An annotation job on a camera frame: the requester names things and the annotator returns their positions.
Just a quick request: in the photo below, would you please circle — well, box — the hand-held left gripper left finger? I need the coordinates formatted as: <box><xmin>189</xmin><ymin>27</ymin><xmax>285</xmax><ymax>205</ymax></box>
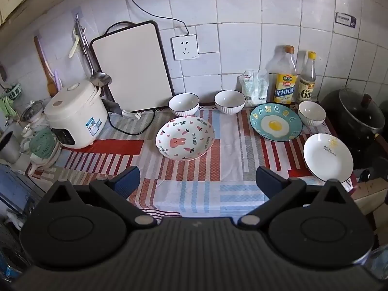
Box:
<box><xmin>48</xmin><ymin>166</ymin><xmax>158</xmax><ymax>228</ymax></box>

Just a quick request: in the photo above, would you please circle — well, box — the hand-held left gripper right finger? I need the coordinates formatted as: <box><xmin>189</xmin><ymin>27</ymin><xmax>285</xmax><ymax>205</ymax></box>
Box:
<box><xmin>238</xmin><ymin>166</ymin><xmax>349</xmax><ymax>229</ymax></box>

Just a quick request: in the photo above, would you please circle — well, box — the teal fried egg plate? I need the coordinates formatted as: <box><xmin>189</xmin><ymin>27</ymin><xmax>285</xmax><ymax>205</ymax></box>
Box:
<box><xmin>249</xmin><ymin>103</ymin><xmax>303</xmax><ymax>142</ymax></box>

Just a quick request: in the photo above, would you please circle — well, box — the white sun print plate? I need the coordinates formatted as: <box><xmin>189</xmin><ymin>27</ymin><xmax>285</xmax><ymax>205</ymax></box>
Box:
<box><xmin>303</xmin><ymin>133</ymin><xmax>354</xmax><ymax>184</ymax></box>

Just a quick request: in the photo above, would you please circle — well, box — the rabbit print plate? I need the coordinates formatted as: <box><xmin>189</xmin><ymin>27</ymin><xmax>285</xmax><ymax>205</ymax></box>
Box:
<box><xmin>156</xmin><ymin>116</ymin><xmax>216</xmax><ymax>162</ymax></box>

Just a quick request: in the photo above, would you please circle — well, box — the white ribbed bowl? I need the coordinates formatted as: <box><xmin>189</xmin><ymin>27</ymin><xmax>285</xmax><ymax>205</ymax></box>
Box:
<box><xmin>298</xmin><ymin>101</ymin><xmax>327</xmax><ymax>127</ymax></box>
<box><xmin>214</xmin><ymin>90</ymin><xmax>246</xmax><ymax>116</ymax></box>
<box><xmin>169</xmin><ymin>93</ymin><xmax>200</xmax><ymax>117</ymax></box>

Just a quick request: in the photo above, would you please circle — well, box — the striped tablecloth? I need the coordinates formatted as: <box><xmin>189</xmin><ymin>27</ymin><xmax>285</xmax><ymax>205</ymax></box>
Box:
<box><xmin>30</xmin><ymin>103</ymin><xmax>358</xmax><ymax>219</ymax></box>

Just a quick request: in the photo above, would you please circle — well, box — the white rice cooker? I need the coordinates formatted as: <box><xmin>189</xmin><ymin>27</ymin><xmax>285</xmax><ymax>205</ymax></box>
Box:
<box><xmin>44</xmin><ymin>80</ymin><xmax>109</xmax><ymax>150</ymax></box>

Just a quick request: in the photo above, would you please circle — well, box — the white salt bag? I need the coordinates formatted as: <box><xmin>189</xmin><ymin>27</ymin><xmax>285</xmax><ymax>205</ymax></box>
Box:
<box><xmin>238</xmin><ymin>70</ymin><xmax>269</xmax><ymax>104</ymax></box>

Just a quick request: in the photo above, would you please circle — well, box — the yellow label oil bottle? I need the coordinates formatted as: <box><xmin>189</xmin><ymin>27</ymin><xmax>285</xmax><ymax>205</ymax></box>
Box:
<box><xmin>274</xmin><ymin>45</ymin><xmax>298</xmax><ymax>104</ymax></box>

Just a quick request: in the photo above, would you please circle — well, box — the white green blender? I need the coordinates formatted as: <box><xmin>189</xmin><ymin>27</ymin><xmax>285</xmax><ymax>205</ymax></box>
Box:
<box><xmin>20</xmin><ymin>100</ymin><xmax>63</xmax><ymax>176</ymax></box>

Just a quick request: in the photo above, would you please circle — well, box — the clear vinegar bottle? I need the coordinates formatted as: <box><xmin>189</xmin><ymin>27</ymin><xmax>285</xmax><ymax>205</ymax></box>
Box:
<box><xmin>297</xmin><ymin>51</ymin><xmax>317</xmax><ymax>104</ymax></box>

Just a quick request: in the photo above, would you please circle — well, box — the black cooking pot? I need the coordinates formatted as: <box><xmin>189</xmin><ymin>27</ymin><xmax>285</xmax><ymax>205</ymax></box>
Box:
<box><xmin>321</xmin><ymin>89</ymin><xmax>388</xmax><ymax>170</ymax></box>

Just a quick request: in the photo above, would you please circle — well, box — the wooden block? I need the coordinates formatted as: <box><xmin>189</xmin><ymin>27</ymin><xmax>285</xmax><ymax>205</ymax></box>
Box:
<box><xmin>353</xmin><ymin>176</ymin><xmax>388</xmax><ymax>216</ymax></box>

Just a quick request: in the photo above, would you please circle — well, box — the steel ladle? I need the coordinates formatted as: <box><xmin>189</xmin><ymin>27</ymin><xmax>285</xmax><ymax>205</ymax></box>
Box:
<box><xmin>74</xmin><ymin>14</ymin><xmax>113</xmax><ymax>87</ymax></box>

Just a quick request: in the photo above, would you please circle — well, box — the white cutting board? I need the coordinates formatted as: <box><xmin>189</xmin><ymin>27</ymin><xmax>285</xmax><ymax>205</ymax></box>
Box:
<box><xmin>90</xmin><ymin>21</ymin><xmax>176</xmax><ymax>113</ymax></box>

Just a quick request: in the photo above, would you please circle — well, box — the blue plastic box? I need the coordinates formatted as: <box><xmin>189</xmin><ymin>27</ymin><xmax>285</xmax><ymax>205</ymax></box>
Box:
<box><xmin>0</xmin><ymin>164</ymin><xmax>46</xmax><ymax>222</ymax></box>

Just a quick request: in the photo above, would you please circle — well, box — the glass pot lid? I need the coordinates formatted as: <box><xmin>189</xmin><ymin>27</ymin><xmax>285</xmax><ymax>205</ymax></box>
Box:
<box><xmin>339</xmin><ymin>89</ymin><xmax>385</xmax><ymax>130</ymax></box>

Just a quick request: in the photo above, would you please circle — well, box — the steel cup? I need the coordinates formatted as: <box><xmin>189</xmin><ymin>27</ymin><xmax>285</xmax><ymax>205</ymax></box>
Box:
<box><xmin>0</xmin><ymin>131</ymin><xmax>22</xmax><ymax>164</ymax></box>

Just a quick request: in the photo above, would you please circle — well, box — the wooden spatula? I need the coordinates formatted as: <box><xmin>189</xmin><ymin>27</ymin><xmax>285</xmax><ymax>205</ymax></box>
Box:
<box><xmin>33</xmin><ymin>36</ymin><xmax>59</xmax><ymax>97</ymax></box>

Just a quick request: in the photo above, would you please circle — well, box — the white rice paddle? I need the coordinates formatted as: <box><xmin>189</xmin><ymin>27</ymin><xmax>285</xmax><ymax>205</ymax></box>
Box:
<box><xmin>68</xmin><ymin>29</ymin><xmax>81</xmax><ymax>59</ymax></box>

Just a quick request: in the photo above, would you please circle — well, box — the green plastic rack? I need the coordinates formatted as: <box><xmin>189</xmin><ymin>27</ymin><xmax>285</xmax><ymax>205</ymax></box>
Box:
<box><xmin>0</xmin><ymin>83</ymin><xmax>23</xmax><ymax>117</ymax></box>

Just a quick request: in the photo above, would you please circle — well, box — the rice cooker power cord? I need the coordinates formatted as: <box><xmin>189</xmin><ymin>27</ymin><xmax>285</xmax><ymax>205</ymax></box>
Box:
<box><xmin>101</xmin><ymin>98</ymin><xmax>156</xmax><ymax>135</ymax></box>

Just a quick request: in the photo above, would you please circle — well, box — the white wall socket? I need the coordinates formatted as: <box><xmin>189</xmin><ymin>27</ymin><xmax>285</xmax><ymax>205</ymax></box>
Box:
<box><xmin>170</xmin><ymin>34</ymin><xmax>200</xmax><ymax>61</ymax></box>

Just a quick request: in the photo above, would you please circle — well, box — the black wall cable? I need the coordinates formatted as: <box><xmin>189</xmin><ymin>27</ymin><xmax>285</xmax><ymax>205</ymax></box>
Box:
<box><xmin>122</xmin><ymin>0</ymin><xmax>190</xmax><ymax>37</ymax></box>

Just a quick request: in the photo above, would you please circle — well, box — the wall sticker label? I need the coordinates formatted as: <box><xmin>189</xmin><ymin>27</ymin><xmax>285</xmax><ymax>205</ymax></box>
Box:
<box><xmin>335</xmin><ymin>12</ymin><xmax>356</xmax><ymax>28</ymax></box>

